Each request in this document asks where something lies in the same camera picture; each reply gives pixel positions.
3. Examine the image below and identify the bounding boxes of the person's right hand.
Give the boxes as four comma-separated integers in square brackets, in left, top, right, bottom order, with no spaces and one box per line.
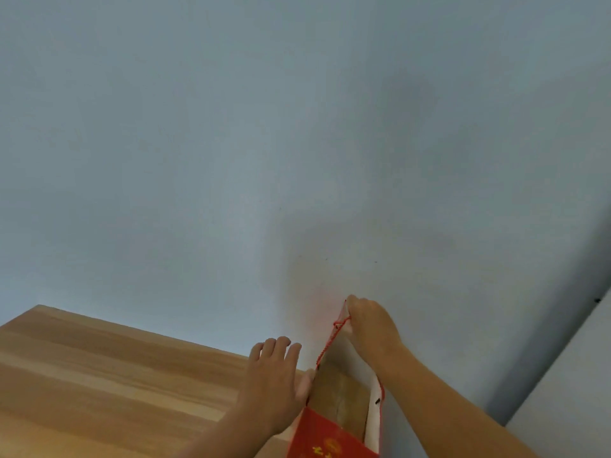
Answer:
[345,295,405,373]

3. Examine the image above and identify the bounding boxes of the person's left hand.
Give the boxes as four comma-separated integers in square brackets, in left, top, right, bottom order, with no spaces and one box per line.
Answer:
[236,337,316,437]

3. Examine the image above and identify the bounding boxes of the red paper gift bag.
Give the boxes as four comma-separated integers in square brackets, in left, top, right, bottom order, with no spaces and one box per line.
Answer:
[285,300,385,458]

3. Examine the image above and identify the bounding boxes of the person's left forearm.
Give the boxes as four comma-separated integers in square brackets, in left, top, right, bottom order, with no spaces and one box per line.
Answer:
[176,411,288,458]

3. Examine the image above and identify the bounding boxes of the person's right forearm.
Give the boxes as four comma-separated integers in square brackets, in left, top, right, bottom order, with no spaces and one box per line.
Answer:
[380,344,541,458]

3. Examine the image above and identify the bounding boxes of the brown cardboard box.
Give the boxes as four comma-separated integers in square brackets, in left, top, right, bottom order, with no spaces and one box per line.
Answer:
[309,364,371,447]

